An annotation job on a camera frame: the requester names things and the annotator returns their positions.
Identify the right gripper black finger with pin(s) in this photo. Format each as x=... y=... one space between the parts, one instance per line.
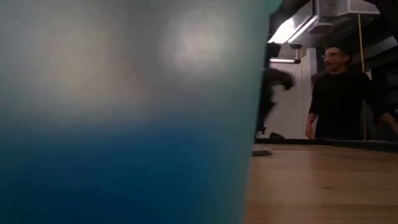
x=266 y=105

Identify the blue plastic disc case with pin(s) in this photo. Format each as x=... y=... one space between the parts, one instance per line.
x=124 y=180

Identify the small ceiling light strip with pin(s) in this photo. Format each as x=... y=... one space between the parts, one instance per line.
x=284 y=60

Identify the black ceiling dome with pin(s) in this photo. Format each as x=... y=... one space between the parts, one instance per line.
x=295 y=46

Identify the long ceiling light panel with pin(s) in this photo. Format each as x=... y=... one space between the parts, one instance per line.
x=292 y=29

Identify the person's eyeglasses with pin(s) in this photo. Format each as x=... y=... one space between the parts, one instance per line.
x=331 y=56

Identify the person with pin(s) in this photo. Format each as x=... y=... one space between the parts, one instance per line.
x=339 y=102

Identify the translucent teal plastic cup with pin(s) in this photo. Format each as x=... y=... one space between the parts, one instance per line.
x=124 y=93

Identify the black frame knob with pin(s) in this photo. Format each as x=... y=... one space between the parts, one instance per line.
x=276 y=136

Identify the black aluminium table frame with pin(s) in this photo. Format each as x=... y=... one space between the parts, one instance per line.
x=342 y=143

